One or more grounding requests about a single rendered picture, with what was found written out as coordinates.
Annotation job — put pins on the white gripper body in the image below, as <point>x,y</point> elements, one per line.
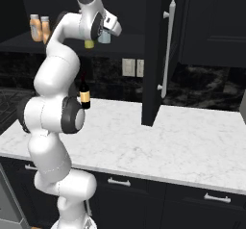
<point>116,28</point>

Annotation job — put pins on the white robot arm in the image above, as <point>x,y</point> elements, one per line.
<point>51,79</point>

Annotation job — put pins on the pale blue shaker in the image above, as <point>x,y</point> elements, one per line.
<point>105,38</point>

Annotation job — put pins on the yellow shaker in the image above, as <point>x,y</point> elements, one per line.
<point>89,44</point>

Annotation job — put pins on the black open cabinet door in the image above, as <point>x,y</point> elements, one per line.
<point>153,63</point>

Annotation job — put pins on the orange condiment bottle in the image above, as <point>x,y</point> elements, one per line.
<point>45,30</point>
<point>35,27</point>

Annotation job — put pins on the dark wine bottle yellow label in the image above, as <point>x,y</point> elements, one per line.
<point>85,95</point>

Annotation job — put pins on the black hob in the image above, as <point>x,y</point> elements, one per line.
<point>9,106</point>

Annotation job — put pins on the black drawer front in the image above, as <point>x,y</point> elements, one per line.
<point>19,181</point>
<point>134,204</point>
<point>205,213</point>

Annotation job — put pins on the grey appliance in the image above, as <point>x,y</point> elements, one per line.
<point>9,204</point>

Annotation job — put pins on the black open wall cabinet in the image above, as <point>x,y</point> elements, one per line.
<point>128,11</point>

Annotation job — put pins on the white wall outlet plate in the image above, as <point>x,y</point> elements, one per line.
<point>128,67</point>

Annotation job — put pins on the white wall switch plate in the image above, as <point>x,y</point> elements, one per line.
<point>140,68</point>

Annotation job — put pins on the black closed wall cabinet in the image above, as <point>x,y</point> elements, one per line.
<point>214,24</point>

